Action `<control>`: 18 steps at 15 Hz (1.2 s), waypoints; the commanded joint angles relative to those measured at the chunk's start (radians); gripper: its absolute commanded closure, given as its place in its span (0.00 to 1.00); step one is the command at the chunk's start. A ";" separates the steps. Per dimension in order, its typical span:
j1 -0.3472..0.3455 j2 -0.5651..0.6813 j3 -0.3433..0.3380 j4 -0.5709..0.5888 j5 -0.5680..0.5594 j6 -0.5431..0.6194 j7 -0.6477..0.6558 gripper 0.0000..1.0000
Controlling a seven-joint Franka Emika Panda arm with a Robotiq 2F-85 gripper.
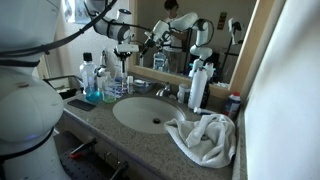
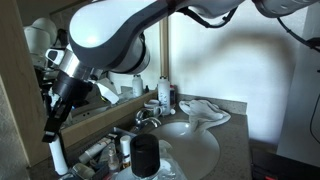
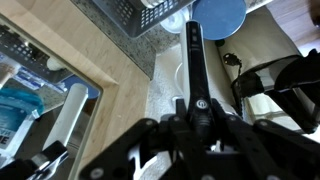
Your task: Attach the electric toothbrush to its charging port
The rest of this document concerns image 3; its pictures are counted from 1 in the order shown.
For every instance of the black white electric toothbrush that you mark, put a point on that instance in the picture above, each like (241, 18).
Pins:
(196, 66)

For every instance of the beige fabric bag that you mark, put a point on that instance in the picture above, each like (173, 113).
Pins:
(260, 43)

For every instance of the wood framed mirror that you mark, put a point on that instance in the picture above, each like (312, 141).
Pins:
(100, 60)

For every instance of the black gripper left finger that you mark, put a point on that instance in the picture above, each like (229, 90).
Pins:
(178, 133)

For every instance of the grey perforated plastic basket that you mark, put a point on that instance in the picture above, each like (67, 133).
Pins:
(133, 20)

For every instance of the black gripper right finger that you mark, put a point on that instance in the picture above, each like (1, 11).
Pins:
(243, 133)

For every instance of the white toothbrush charging base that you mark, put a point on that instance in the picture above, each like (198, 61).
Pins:
(171, 22)

